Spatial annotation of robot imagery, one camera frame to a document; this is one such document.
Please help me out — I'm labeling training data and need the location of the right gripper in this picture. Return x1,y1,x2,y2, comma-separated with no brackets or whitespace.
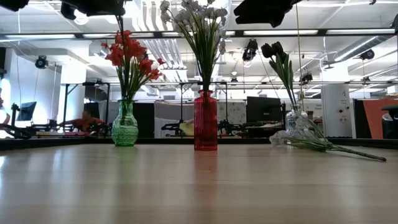
233,0,302,28

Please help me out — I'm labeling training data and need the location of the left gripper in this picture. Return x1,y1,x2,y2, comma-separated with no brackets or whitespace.
60,0,127,20

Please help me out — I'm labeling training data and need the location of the small monitor on arm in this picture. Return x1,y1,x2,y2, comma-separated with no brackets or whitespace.
16,101,37,123

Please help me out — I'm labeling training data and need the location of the clear glass vase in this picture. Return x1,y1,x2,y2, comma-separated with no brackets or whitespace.
285,104,308,138

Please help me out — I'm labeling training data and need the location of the green glass vase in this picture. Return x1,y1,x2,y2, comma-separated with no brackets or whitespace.
111,99,139,147

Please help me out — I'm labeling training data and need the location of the red glass vase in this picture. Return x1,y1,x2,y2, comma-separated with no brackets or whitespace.
193,89,218,152

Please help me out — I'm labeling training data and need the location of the long ceiling light bar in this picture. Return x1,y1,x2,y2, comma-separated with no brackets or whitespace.
161,30,236,37
326,29,396,35
4,33,77,40
244,29,320,35
82,32,118,39

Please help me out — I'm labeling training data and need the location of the black computer monitor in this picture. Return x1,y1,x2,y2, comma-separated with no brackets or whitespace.
247,96,282,123

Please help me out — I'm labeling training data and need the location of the person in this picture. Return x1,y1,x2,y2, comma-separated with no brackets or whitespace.
63,108,105,133

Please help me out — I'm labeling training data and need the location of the white column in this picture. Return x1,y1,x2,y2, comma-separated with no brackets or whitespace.
321,83,353,138

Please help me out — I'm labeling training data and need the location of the orange partition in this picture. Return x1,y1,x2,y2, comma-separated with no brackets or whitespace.
363,98,398,140

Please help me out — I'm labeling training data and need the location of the black office chair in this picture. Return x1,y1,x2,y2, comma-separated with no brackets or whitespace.
381,105,398,140

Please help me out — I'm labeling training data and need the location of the black metal rack frame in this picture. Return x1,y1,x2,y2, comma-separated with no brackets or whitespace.
63,82,111,121

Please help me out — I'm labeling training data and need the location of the silver ventilation duct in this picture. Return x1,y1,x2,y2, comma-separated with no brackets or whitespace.
334,35,387,62

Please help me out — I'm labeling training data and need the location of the black aluminium table frame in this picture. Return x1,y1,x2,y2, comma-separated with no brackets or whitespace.
0,136,398,151

